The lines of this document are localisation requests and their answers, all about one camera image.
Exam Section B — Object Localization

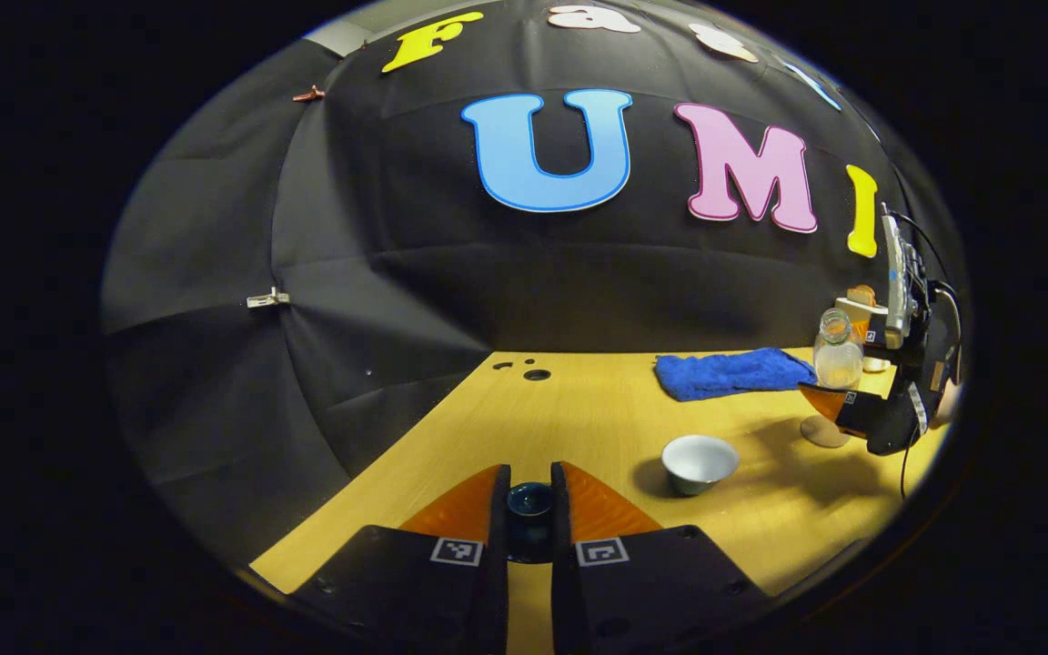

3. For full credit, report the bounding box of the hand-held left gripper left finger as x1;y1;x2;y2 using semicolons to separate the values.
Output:
292;464;511;655

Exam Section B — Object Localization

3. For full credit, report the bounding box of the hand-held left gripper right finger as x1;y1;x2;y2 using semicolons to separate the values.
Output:
549;461;775;655

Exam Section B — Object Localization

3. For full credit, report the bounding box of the clear plastic water bottle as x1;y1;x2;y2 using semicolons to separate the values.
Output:
812;308;864;392

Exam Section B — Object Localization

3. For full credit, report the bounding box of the round brown coaster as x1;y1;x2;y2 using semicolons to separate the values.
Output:
800;414;852;449

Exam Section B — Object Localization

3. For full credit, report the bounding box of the dark blue teacup lid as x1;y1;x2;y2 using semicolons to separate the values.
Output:
506;482;556;565

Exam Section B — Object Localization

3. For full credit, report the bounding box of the white teacup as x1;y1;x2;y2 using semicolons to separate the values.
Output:
661;434;741;497

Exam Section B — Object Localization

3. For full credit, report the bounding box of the white toaster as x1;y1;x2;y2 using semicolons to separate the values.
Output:
833;297;891;374

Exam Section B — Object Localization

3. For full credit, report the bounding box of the blue towel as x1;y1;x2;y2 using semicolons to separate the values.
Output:
654;348;818;403

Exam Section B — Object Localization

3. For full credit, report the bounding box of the black backdrop cloth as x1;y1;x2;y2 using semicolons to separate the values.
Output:
101;0;971;556

